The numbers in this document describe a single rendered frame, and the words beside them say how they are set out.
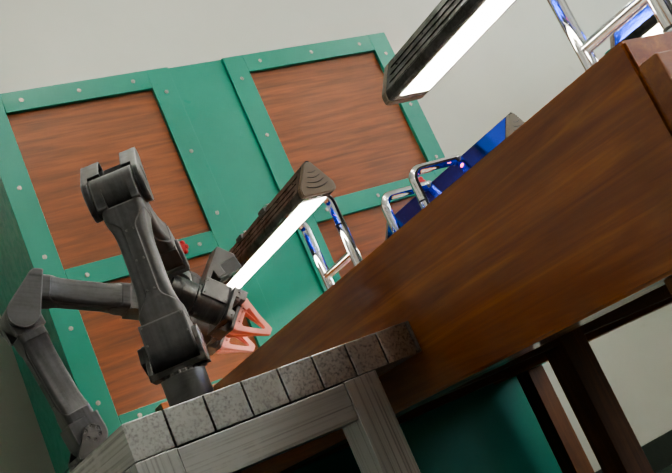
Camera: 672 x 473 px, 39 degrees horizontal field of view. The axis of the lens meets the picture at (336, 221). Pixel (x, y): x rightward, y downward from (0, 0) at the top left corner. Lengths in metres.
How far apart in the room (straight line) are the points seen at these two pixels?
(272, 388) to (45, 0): 2.96
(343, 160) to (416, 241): 1.86
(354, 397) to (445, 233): 0.21
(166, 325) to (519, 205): 0.58
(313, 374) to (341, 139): 1.95
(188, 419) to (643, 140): 0.51
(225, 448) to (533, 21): 4.21
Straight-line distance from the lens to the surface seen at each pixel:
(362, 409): 1.06
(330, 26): 4.27
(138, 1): 3.95
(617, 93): 0.82
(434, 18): 1.46
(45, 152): 2.63
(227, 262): 1.73
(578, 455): 2.84
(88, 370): 2.41
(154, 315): 1.33
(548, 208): 0.90
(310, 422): 1.03
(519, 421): 2.92
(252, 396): 1.01
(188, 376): 1.28
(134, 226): 1.39
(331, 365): 1.06
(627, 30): 1.92
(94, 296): 1.95
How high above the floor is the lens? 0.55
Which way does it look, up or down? 13 degrees up
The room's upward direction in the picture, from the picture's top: 24 degrees counter-clockwise
